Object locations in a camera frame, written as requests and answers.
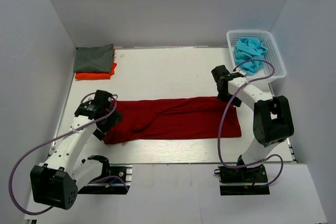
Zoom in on red t shirt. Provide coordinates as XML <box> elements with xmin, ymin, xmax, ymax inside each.
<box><xmin>104</xmin><ymin>97</ymin><xmax>242</xmax><ymax>144</ymax></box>

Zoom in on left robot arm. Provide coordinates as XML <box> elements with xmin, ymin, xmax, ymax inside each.
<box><xmin>30</xmin><ymin>90</ymin><xmax>122</xmax><ymax>210</ymax></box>

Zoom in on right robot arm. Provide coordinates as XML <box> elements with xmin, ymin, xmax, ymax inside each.
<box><xmin>211</xmin><ymin>65</ymin><xmax>294</xmax><ymax>182</ymax></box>

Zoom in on crumpled cyan t shirt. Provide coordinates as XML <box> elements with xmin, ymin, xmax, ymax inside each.
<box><xmin>234</xmin><ymin>37</ymin><xmax>268</xmax><ymax>76</ymax></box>

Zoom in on folded orange t shirt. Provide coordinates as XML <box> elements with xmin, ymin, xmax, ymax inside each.
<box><xmin>75</xmin><ymin>63</ymin><xmax>117</xmax><ymax>80</ymax></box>

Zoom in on folded grey t shirt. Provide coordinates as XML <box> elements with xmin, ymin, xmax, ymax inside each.
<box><xmin>73</xmin><ymin>44</ymin><xmax>115</xmax><ymax>73</ymax></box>

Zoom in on white plastic basket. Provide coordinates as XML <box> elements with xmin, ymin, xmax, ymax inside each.
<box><xmin>226</xmin><ymin>30</ymin><xmax>287</xmax><ymax>83</ymax></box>

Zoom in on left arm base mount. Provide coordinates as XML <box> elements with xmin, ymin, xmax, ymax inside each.
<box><xmin>78</xmin><ymin>165</ymin><xmax>132</xmax><ymax>195</ymax></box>

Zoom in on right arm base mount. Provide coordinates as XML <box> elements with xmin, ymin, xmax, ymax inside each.
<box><xmin>214</xmin><ymin>164</ymin><xmax>270</xmax><ymax>196</ymax></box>

